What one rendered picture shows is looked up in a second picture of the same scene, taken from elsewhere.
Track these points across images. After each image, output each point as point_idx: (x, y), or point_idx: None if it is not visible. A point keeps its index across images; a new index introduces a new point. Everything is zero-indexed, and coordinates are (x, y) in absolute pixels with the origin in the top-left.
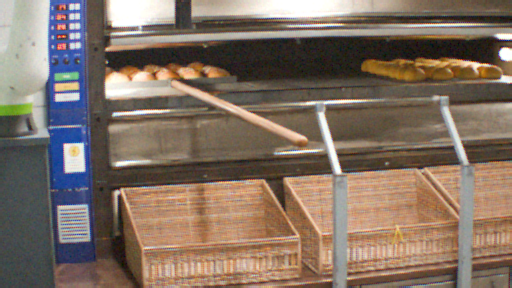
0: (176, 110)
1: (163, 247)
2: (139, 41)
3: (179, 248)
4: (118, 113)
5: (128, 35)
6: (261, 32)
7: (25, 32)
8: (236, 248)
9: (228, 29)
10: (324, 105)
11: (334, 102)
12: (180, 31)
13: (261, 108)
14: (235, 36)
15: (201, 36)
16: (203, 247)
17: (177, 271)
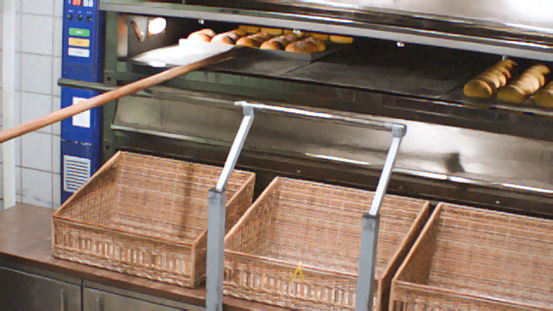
0: (111, 86)
1: (69, 218)
2: (123, 9)
3: (83, 224)
4: (61, 80)
5: (115, 2)
6: (241, 15)
7: None
8: (133, 238)
9: (208, 8)
10: (251, 109)
11: (265, 107)
12: (162, 4)
13: (188, 99)
14: (214, 16)
15: (181, 12)
16: (103, 229)
17: (80, 245)
